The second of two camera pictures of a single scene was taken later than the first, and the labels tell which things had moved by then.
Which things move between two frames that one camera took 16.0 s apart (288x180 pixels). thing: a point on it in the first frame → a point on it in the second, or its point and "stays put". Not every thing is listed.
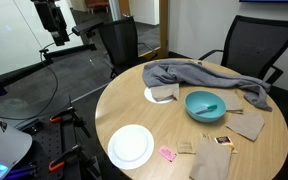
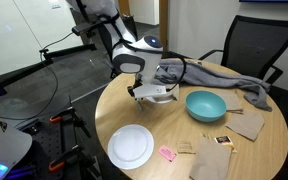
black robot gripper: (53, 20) → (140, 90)
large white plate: (130, 146) stays put
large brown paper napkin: (212, 161) stays put
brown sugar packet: (186, 148) stays put
